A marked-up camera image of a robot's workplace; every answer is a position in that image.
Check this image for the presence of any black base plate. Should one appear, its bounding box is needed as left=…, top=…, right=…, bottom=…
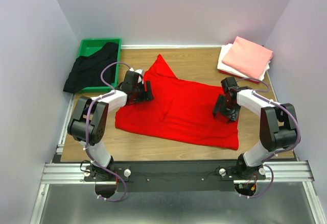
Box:
left=80, top=160, right=266, bottom=192

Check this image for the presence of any white folded t shirt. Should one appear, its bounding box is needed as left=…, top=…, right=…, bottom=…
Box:
left=217, top=43, right=271, bottom=84

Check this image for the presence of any black t shirt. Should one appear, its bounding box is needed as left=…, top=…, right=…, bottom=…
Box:
left=63, top=41, right=120, bottom=94

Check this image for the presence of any red folded t shirt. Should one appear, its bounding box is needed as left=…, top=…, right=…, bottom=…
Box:
left=218, top=70, right=261, bottom=84

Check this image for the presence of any aluminium frame rail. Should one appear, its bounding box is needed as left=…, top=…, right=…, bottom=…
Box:
left=41, top=161, right=314, bottom=184

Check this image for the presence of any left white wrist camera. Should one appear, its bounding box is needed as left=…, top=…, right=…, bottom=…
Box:
left=134, top=69, right=145, bottom=84

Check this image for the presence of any green plastic bin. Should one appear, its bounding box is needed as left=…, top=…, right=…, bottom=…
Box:
left=78, top=38, right=122, bottom=93

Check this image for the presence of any red t shirt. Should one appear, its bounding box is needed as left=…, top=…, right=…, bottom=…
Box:
left=218, top=70, right=261, bottom=84
left=115, top=55, right=239, bottom=150

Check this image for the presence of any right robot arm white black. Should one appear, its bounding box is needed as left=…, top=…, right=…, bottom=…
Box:
left=212, top=77, right=301, bottom=179

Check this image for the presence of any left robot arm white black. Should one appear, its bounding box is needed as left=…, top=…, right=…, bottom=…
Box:
left=67, top=68, right=154, bottom=181

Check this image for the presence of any pink folded t shirt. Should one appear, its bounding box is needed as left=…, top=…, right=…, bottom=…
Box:
left=222, top=36, right=273, bottom=79

